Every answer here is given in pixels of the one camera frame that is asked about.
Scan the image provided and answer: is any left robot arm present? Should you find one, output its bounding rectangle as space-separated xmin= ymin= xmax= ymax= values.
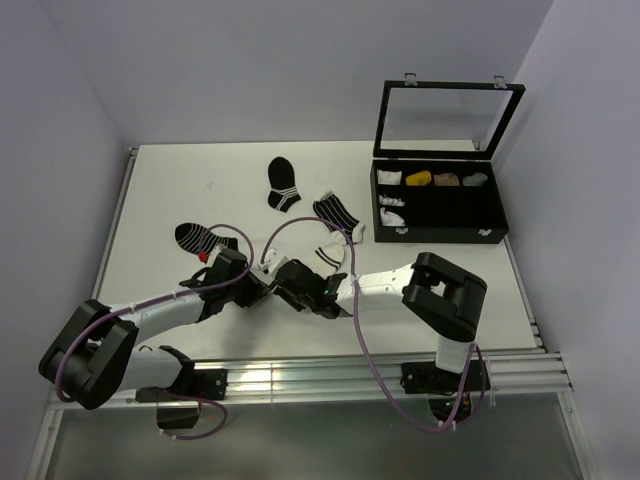
xmin=38 ymin=248 xmax=269 ymax=410

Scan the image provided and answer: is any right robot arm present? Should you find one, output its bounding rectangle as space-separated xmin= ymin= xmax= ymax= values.
xmin=261 ymin=249 xmax=488 ymax=390

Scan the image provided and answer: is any black pinstriped sock white toe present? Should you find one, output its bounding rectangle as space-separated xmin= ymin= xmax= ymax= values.
xmin=312 ymin=191 xmax=365 ymax=244

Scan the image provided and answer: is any black sock with striped cuff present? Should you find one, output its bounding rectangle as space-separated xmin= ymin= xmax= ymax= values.
xmin=267 ymin=157 xmax=301 ymax=213

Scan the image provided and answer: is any white rolled sock bottom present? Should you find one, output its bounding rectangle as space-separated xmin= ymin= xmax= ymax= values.
xmin=379 ymin=208 xmax=406 ymax=227

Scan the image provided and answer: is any white rolled sock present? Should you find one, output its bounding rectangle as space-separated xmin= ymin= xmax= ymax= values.
xmin=377 ymin=170 xmax=403 ymax=186
xmin=379 ymin=208 xmax=406 ymax=227
xmin=379 ymin=195 xmax=406 ymax=207

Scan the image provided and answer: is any white rolled sock middle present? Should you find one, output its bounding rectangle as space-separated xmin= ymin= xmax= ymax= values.
xmin=379 ymin=195 xmax=406 ymax=207

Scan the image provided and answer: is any white rolled sock top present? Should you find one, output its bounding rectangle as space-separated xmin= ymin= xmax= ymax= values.
xmin=377 ymin=170 xmax=403 ymax=186

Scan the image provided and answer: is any black compartment storage box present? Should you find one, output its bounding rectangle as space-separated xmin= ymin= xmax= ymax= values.
xmin=370 ymin=159 xmax=509 ymax=244

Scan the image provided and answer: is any yellow rolled sock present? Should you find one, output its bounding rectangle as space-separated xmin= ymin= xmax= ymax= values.
xmin=405 ymin=170 xmax=433 ymax=187

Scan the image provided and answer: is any tan rolled sock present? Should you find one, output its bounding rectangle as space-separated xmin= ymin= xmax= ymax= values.
xmin=434 ymin=173 xmax=460 ymax=187

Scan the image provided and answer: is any glass box lid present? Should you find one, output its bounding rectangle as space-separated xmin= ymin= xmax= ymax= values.
xmin=373 ymin=76 xmax=526 ymax=162

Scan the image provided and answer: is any grey rolled sock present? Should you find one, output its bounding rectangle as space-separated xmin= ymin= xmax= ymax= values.
xmin=462 ymin=172 xmax=489 ymax=187

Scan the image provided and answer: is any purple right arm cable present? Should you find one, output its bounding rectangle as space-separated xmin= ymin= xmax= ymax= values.
xmin=259 ymin=215 xmax=489 ymax=434

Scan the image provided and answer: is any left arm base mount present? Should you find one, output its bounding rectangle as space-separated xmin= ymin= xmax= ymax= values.
xmin=135 ymin=368 xmax=228 ymax=438

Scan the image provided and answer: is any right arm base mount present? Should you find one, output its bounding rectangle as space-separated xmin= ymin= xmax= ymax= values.
xmin=400 ymin=359 xmax=491 ymax=422

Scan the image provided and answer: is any aluminium frame rail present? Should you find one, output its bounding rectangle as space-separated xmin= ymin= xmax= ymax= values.
xmin=49 ymin=349 xmax=574 ymax=406

